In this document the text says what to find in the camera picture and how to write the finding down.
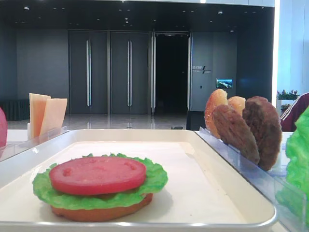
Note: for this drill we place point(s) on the brown meat patty front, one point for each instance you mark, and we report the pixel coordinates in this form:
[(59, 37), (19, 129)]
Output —
[(234, 131)]

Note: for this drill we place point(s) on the brown meat patty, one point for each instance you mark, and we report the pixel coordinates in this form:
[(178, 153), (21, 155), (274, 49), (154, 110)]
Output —
[(234, 131), (264, 122)]

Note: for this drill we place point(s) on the green lettuce leaf on stack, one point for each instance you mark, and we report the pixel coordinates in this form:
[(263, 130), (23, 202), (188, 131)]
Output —
[(156, 179)]

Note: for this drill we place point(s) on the red tomato slice on stack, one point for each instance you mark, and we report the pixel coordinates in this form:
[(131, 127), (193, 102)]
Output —
[(97, 175)]

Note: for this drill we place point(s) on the pale yellow cheese slice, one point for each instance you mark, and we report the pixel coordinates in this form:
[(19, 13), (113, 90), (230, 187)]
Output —
[(54, 114)]

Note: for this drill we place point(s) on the brown meat patty rear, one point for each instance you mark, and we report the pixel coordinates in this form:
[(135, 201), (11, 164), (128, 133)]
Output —
[(264, 122)]

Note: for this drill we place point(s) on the orange cheese slice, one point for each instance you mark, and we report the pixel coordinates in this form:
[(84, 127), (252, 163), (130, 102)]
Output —
[(37, 104)]

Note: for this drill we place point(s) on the red tomato slice standing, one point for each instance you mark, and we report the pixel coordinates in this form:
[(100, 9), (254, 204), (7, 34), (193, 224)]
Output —
[(3, 129)]

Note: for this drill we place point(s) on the green lettuce leaf standing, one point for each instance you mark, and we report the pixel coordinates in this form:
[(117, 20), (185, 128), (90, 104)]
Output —
[(298, 157)]

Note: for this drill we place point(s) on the dark double door middle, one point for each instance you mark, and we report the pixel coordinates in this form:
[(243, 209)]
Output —
[(129, 73)]

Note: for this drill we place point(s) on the dark double door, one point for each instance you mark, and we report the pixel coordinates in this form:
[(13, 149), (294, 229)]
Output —
[(129, 73), (88, 72)]

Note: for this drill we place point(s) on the toasted bun slice right rear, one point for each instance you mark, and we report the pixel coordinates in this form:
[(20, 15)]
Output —
[(237, 103)]

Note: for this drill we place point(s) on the white rectangular metal tray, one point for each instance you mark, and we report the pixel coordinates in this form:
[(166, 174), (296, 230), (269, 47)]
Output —
[(204, 192)]

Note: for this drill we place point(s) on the bottom bun slice on tray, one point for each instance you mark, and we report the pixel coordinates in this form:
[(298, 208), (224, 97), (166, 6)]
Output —
[(101, 215)]

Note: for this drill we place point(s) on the dark double door left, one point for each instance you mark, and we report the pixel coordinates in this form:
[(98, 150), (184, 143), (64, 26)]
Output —
[(88, 72)]

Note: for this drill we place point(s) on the flower planter box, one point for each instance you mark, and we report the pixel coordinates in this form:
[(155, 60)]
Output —
[(285, 99)]

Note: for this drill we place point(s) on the person in maroon shirt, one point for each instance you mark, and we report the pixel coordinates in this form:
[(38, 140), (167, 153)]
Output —
[(293, 112)]

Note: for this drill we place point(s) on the clear acrylic rack right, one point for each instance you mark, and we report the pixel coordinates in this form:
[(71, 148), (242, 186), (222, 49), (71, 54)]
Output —
[(268, 183)]

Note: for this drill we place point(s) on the clear acrylic rack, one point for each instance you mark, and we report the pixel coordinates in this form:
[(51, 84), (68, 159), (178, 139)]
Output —
[(268, 183), (18, 141)]

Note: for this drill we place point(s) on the clear acrylic rack left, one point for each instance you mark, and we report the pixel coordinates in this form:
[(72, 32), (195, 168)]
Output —
[(18, 141)]

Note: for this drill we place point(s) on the small wall display screen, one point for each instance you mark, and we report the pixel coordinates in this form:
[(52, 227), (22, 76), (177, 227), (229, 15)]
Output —
[(224, 83)]

